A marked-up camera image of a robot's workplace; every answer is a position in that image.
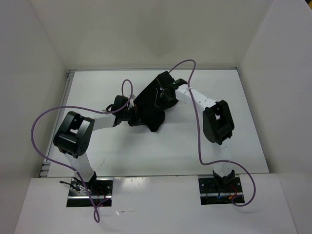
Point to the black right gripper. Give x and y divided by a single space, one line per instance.
157 102

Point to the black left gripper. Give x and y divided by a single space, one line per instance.
135 119

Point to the black skirt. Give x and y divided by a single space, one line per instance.
144 103

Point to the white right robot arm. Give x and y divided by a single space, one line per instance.
213 119

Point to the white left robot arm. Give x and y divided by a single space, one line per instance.
73 138

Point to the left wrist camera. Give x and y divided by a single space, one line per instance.
122 103

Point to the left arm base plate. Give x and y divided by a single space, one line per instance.
101 194

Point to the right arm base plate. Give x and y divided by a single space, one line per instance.
210 195

